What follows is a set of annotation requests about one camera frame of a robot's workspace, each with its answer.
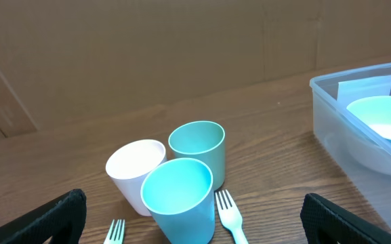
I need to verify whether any light blue fork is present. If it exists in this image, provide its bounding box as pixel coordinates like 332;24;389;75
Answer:
104;219;125;244
215;189;248;244

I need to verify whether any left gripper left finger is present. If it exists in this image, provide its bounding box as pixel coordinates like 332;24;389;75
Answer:
0;188;87;244

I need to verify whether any blue bowl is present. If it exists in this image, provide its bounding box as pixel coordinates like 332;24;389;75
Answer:
346;96;391;142

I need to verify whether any light blue fork right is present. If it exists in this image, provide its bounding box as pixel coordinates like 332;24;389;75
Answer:
215;189;248;244

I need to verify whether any clear plastic container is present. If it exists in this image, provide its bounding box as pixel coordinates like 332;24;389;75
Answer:
310;63;391;229

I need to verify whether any blue cup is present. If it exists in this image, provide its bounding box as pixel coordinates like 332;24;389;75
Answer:
140;158;215;244

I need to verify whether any white cup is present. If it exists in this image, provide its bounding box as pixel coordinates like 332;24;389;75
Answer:
106;139;167;216

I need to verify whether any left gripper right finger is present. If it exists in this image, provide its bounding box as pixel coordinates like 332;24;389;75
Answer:
300;193;391;244

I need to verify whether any white bowl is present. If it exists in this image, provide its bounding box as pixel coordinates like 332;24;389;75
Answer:
346;136;391;176

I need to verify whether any green cup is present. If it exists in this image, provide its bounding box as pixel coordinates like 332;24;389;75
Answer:
168;121;226;190

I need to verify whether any light blue fork left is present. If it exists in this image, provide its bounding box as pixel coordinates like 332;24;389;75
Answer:
104;219;125;244

